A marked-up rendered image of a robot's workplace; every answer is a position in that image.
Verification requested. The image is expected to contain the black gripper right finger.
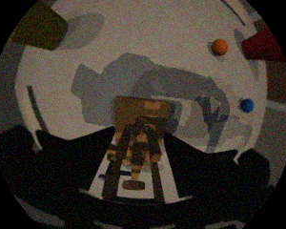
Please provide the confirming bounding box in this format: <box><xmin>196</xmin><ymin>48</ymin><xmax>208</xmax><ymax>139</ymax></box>
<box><xmin>163</xmin><ymin>133</ymin><xmax>238</xmax><ymax>198</ymax></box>

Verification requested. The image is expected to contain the blue ball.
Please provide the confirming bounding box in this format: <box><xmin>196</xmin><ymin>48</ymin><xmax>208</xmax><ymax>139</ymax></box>
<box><xmin>241</xmin><ymin>98</ymin><xmax>254</xmax><ymax>114</ymax></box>

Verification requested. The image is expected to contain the orange ball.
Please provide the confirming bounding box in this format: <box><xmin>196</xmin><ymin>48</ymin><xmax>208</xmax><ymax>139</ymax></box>
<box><xmin>212</xmin><ymin>38</ymin><xmax>228</xmax><ymax>56</ymax></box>

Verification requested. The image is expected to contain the beige flat board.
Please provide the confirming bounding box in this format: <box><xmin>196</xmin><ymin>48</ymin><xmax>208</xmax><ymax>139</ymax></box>
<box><xmin>220</xmin><ymin>0</ymin><xmax>246</xmax><ymax>26</ymax></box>

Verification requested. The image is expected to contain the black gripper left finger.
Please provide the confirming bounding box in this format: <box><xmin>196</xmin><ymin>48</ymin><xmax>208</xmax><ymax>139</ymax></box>
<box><xmin>35</xmin><ymin>126</ymin><xmax>115</xmax><ymax>191</ymax></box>

